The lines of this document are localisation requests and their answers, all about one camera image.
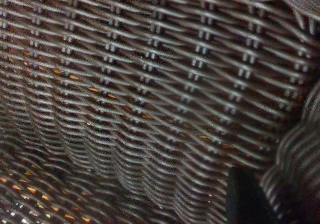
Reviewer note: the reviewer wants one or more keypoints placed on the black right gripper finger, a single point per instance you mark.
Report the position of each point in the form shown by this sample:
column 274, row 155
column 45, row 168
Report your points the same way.
column 245, row 199

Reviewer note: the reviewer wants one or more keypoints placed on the dark brown wicker basket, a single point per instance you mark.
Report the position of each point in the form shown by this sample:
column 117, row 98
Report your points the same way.
column 150, row 83

